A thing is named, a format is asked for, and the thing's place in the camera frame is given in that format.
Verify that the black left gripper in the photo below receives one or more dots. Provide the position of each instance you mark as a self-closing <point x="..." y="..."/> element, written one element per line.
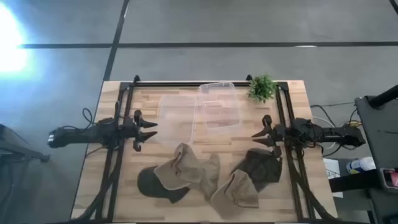
<point x="130" y="130"/>

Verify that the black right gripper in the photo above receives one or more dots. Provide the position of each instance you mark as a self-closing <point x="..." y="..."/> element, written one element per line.
<point x="280" y="134"/>

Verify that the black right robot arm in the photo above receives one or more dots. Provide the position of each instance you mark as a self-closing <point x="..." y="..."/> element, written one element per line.
<point x="329" y="133"/>

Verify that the white spray can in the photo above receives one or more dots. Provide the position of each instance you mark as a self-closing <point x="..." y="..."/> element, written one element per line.
<point x="360" y="165"/>

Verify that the white paper sheet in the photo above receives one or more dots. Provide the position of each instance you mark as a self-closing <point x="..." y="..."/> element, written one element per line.
<point x="333" y="174"/>

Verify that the clear plastic bin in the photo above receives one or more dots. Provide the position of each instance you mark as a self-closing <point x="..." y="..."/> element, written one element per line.
<point x="222" y="109"/>
<point x="177" y="121"/>

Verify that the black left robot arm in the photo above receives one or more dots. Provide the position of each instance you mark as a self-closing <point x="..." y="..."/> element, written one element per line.
<point x="81" y="134"/>

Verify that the green plant in white pot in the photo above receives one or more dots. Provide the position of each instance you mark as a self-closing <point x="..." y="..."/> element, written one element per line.
<point x="262" y="88"/>

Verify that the dark cap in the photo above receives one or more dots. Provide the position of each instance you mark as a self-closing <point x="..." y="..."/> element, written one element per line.
<point x="149" y="183"/>
<point x="261" y="168"/>

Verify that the black cart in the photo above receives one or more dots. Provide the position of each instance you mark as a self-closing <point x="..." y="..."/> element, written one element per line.
<point x="379" y="130"/>

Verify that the black metal frame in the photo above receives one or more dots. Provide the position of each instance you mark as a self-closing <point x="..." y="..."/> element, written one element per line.
<point x="186" y="84"/>

